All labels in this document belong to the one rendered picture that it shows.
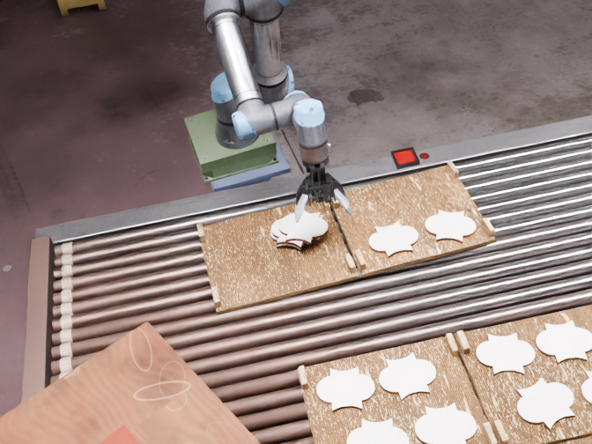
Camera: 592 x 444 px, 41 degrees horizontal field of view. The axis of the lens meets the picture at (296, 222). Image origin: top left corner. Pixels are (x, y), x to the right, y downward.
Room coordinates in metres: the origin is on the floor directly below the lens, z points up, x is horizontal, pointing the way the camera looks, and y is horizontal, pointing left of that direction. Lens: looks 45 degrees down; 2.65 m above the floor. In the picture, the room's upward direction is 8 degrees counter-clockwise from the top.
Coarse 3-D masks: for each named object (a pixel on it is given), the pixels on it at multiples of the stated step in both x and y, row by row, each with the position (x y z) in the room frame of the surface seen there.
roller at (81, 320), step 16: (576, 208) 1.66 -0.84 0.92; (512, 224) 1.62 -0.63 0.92; (528, 224) 1.62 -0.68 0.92; (544, 224) 1.62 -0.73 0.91; (560, 224) 1.62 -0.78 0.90; (352, 256) 1.58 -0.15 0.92; (208, 288) 1.53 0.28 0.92; (128, 304) 1.52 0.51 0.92; (144, 304) 1.51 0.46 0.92; (160, 304) 1.50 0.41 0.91; (176, 304) 1.50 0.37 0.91; (64, 320) 1.49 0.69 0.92; (80, 320) 1.48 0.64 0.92; (96, 320) 1.48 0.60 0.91; (112, 320) 1.48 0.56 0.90
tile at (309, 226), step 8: (288, 216) 1.71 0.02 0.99; (304, 216) 1.70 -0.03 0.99; (312, 216) 1.70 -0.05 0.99; (280, 224) 1.68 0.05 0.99; (288, 224) 1.68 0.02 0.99; (296, 224) 1.67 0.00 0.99; (304, 224) 1.67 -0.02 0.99; (312, 224) 1.67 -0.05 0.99; (320, 224) 1.66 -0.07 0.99; (280, 232) 1.66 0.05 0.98; (288, 232) 1.65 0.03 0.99; (296, 232) 1.64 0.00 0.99; (304, 232) 1.64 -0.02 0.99; (312, 232) 1.63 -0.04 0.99; (320, 232) 1.63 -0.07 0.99; (288, 240) 1.62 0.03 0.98; (304, 240) 1.61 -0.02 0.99
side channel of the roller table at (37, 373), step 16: (32, 240) 1.80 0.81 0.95; (48, 240) 1.79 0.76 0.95; (32, 256) 1.73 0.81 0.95; (48, 256) 1.72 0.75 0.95; (32, 272) 1.66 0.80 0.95; (48, 272) 1.66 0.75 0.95; (32, 288) 1.60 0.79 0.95; (48, 288) 1.60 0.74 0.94; (32, 304) 1.54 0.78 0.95; (48, 304) 1.54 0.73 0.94; (32, 320) 1.48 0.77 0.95; (48, 320) 1.48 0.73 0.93; (32, 336) 1.42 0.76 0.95; (48, 336) 1.43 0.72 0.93; (32, 352) 1.36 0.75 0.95; (48, 352) 1.38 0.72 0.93; (32, 368) 1.31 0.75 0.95; (48, 368) 1.33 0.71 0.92; (32, 384) 1.26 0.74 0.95; (48, 384) 1.28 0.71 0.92
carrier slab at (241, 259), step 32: (224, 224) 1.77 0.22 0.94; (256, 224) 1.75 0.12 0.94; (224, 256) 1.64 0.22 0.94; (256, 256) 1.62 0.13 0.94; (288, 256) 1.60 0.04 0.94; (320, 256) 1.58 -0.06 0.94; (224, 288) 1.51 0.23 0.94; (256, 288) 1.50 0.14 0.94; (288, 288) 1.48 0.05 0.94; (320, 288) 1.48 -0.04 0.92
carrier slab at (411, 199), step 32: (352, 192) 1.84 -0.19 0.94; (384, 192) 1.82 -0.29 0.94; (416, 192) 1.80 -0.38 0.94; (448, 192) 1.78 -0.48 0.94; (352, 224) 1.70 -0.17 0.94; (384, 224) 1.68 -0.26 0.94; (416, 224) 1.66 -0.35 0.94; (480, 224) 1.63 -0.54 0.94; (384, 256) 1.55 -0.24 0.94; (416, 256) 1.53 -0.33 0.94
